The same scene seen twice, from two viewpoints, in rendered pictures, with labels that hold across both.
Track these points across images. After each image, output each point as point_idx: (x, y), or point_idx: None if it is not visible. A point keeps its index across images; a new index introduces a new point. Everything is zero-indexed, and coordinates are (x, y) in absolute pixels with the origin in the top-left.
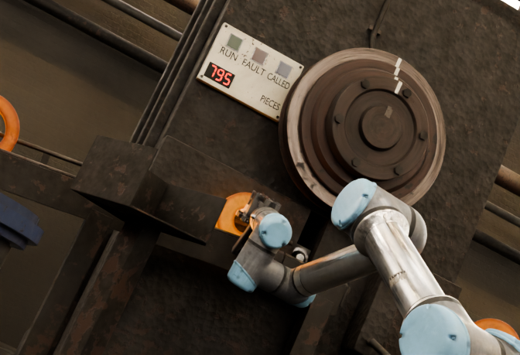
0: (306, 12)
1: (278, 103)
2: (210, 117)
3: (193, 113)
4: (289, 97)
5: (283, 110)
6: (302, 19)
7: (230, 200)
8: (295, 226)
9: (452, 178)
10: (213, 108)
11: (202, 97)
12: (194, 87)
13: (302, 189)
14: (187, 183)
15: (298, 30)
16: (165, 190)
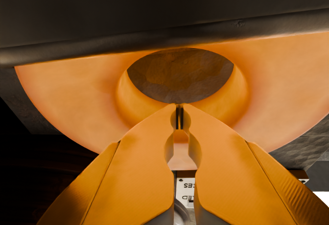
0: (191, 217)
1: (187, 187)
2: (278, 148)
3: (309, 144)
4: (186, 224)
5: (186, 218)
6: (192, 214)
7: (277, 141)
8: (25, 98)
9: None
10: (272, 156)
11: (293, 160)
12: (306, 164)
13: (78, 173)
14: None
15: (193, 211)
16: None
